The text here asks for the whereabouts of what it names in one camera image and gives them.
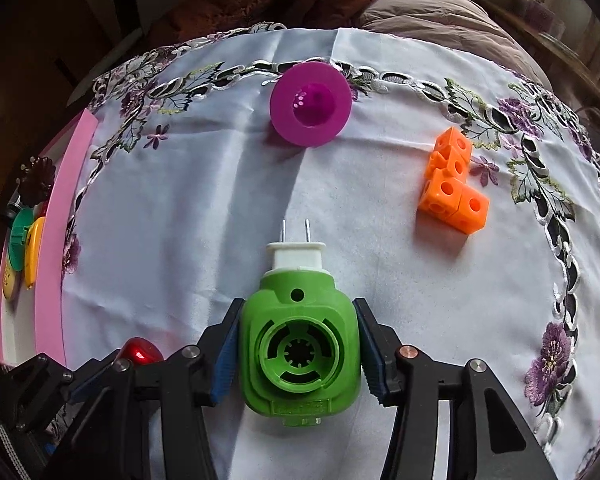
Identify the wooden bedside bench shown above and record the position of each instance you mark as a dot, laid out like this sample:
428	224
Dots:
570	60

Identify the pink shallow cardboard box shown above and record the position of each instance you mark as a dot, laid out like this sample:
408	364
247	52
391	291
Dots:
55	240

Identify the green plastic clip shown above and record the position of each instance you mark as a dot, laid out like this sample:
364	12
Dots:
20	240

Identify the dark flower-shaped ornament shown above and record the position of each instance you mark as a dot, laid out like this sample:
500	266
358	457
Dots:
36	182

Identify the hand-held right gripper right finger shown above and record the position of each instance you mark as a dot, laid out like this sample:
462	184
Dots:
370	360

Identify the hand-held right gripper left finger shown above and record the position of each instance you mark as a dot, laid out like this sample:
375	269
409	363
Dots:
225	360

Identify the purple storage box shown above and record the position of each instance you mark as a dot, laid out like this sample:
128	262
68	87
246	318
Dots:
537	7

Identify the yellow plastic disc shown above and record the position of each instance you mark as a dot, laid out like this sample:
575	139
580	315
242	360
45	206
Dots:
34	255

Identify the wooden wardrobe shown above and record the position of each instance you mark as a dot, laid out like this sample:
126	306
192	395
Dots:
40	50

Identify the black roller with grey cap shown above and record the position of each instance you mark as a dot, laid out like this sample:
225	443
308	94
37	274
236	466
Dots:
12	204

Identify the purple plastic cup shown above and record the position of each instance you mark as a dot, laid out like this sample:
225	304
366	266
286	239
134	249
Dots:
285	120

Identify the green plug-in device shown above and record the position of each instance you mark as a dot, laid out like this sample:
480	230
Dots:
300	350

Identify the white embroidered floral tablecloth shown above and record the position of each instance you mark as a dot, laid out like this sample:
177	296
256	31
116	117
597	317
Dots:
180	210

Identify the shiny red ball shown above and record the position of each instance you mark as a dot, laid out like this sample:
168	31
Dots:
140	352

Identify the orange cube blocks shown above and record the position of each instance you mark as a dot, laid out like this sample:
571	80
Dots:
450	195

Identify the rust brown quilt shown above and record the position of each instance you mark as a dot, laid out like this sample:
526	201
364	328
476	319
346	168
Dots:
260	5

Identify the pale pink duvet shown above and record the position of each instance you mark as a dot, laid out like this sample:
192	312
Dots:
445	25

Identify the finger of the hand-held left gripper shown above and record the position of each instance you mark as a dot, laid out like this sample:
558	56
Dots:
92	382

